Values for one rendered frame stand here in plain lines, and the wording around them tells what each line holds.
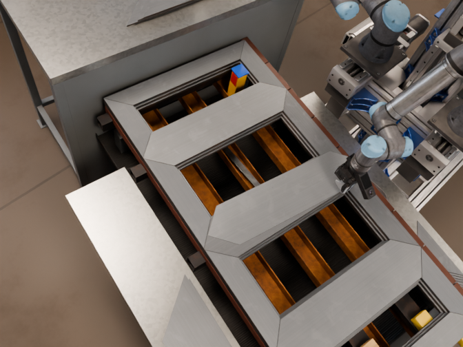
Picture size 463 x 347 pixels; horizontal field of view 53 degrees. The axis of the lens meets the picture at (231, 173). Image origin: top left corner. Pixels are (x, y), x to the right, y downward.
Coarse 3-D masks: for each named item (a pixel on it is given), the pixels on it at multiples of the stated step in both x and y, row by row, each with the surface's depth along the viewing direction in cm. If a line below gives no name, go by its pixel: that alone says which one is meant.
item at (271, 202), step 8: (264, 184) 187; (256, 192) 185; (264, 192) 185; (272, 192) 186; (264, 200) 183; (272, 200) 184; (280, 200) 184; (264, 208) 182; (272, 208) 182; (280, 208) 183; (272, 216) 181; (280, 216) 181; (288, 216) 182
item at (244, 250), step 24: (216, 72) 213; (168, 96) 204; (144, 120) 194; (264, 120) 203; (288, 120) 205; (360, 216) 191; (216, 240) 173; (264, 240) 176; (384, 240) 186; (408, 288) 176; (288, 312) 165
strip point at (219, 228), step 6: (216, 210) 178; (216, 216) 177; (222, 216) 177; (216, 222) 176; (222, 222) 176; (210, 228) 174; (216, 228) 175; (222, 228) 175; (228, 228) 176; (210, 234) 173; (216, 234) 174; (222, 234) 174; (228, 234) 174; (228, 240) 173; (234, 240) 174
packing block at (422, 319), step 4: (420, 312) 178; (424, 312) 176; (416, 316) 176; (420, 316) 175; (424, 316) 175; (428, 316) 175; (412, 320) 176; (416, 320) 174; (420, 320) 174; (424, 320) 174; (428, 320) 174; (416, 324) 175; (420, 324) 173; (424, 324) 173; (420, 328) 174
